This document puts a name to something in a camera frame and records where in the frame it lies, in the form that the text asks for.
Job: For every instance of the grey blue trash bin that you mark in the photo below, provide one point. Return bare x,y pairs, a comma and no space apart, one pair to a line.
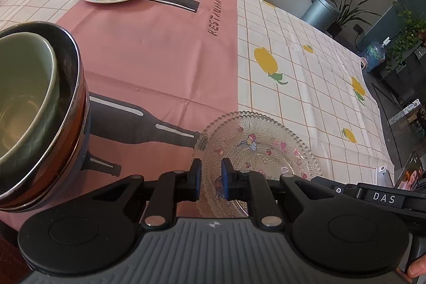
321,14

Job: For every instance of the hanging green vine plant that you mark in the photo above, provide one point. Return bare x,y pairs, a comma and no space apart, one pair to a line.
407,37

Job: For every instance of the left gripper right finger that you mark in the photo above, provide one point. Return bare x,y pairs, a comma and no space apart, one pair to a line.
252,188

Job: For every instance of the person's right hand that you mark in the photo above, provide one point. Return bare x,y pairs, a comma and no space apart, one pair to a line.
417,268

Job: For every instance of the smartphone with video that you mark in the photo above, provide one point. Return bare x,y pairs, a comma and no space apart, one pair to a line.
411,174

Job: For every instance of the potted floor plant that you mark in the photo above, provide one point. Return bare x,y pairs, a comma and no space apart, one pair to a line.
348,12

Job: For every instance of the checked lemon tablecloth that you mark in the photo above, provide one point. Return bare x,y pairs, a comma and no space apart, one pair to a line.
158,75

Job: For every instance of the clear glass patterned plate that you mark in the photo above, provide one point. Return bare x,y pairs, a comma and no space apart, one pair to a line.
256,142

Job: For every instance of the green ceramic bowl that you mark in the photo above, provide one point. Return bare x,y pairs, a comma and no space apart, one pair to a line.
29,97

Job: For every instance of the blue water bottle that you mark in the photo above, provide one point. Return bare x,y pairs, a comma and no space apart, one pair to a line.
374,54

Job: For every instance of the orange steel bowl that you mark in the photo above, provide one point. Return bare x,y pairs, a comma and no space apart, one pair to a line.
66,145

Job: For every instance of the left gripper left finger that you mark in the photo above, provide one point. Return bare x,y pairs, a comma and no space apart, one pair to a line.
170,189

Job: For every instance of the pink small heater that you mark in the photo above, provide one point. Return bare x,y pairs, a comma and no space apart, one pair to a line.
363,63

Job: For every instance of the blue steel bowl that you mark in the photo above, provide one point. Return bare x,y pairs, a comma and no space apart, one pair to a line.
63,190

